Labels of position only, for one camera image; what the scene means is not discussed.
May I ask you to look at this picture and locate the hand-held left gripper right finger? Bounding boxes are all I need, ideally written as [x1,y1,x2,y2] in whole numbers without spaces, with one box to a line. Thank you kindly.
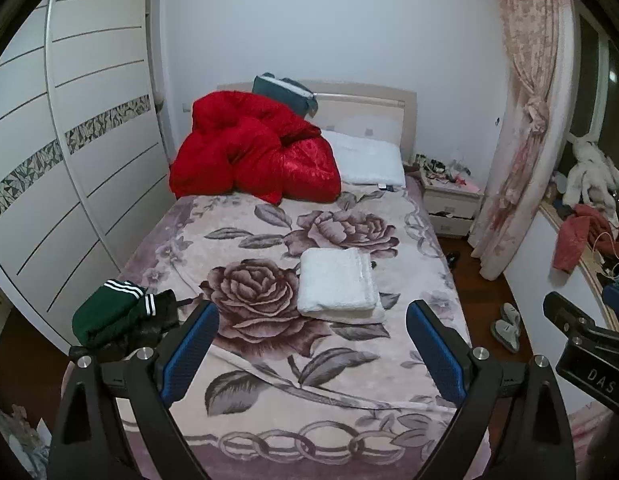
[407,300,573,480]

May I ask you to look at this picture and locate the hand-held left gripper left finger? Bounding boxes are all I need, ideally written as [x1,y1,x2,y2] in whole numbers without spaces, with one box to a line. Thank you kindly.
[48,301,221,480]

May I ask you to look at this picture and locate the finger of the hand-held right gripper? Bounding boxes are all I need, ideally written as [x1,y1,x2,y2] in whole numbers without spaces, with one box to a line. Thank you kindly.
[543,291,619,356]

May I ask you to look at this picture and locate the white knit jacket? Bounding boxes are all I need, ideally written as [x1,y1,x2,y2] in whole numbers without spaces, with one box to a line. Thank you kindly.
[296,247,386,325]

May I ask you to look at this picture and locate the loose pink floral curtain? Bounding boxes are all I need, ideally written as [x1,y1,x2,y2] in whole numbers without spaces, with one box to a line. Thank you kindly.
[564,402,617,448]

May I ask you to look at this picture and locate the black garment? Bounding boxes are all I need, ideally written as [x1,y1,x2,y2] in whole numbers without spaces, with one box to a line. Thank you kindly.
[96,289,182,361]

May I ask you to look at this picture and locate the grey slipper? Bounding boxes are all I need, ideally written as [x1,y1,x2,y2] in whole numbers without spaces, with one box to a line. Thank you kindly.
[500,303,523,333]
[491,321,521,352]

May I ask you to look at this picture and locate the floral plush blanket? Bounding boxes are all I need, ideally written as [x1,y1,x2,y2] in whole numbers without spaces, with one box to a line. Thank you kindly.
[62,192,493,480]

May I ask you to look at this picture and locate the red garment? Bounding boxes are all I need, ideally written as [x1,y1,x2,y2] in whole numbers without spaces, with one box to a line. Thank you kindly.
[553,204,615,273]

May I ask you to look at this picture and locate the green striped pants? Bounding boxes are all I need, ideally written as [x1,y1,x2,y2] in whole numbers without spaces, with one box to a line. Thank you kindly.
[72,281,157,348]

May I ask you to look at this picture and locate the white plush toy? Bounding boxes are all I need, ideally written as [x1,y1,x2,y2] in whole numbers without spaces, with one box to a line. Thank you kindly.
[562,137,617,208]

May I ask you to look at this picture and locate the white nightstand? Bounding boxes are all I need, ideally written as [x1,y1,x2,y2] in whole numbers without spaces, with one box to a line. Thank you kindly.
[420,170,485,238]

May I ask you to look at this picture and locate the pile of small toiletries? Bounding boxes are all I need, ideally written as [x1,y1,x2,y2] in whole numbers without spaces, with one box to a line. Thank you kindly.
[414,155,483,192]

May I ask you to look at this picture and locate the tied pink floral curtain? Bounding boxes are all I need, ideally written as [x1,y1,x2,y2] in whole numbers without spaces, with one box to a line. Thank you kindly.
[469,0,577,281]

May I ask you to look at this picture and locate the pale printed bag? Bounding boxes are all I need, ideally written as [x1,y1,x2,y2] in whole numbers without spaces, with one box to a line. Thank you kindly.
[0,400,52,480]

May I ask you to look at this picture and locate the white sliding wardrobe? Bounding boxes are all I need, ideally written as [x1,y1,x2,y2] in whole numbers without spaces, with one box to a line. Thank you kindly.
[0,0,175,346]

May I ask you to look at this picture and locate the white pillow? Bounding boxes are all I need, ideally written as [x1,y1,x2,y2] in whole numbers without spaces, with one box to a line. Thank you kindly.
[320,130,407,187]

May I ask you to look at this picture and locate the red quilt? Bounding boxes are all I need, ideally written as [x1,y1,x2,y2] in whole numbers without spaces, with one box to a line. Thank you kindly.
[169,91,341,206]

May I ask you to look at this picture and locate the beige bed headboard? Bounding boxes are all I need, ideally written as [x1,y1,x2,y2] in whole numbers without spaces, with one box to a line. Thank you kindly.
[216,79,419,161]

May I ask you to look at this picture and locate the teal folded cloth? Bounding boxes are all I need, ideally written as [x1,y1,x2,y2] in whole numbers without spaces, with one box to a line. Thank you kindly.
[252,73,317,115]

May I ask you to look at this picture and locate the white cable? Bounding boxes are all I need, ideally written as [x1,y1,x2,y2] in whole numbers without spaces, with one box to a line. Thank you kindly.
[592,230,619,281]

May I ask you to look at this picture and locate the white window frame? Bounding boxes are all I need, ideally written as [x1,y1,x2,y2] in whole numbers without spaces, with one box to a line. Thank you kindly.
[572,0,619,171]

